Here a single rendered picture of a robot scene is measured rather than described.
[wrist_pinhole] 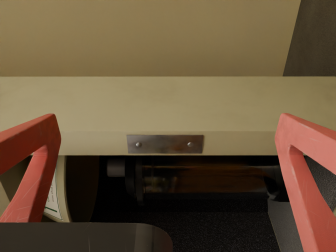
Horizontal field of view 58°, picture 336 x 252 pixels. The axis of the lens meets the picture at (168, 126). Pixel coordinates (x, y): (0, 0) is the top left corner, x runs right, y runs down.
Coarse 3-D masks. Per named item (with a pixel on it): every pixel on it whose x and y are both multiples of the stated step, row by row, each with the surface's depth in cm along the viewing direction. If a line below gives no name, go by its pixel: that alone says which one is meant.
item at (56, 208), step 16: (64, 160) 35; (80, 160) 51; (96, 160) 52; (64, 176) 35; (80, 176) 50; (96, 176) 52; (64, 192) 35; (80, 192) 49; (96, 192) 50; (48, 208) 37; (64, 208) 36; (80, 208) 47
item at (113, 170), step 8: (112, 160) 44; (120, 160) 44; (128, 160) 41; (112, 168) 43; (120, 168) 43; (128, 168) 40; (112, 176) 44; (120, 176) 44; (128, 176) 40; (128, 184) 41; (128, 192) 42
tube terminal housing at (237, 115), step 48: (0, 96) 32; (48, 96) 32; (96, 96) 32; (144, 96) 32; (192, 96) 32; (240, 96) 32; (288, 96) 32; (96, 144) 28; (240, 144) 28; (0, 192) 32
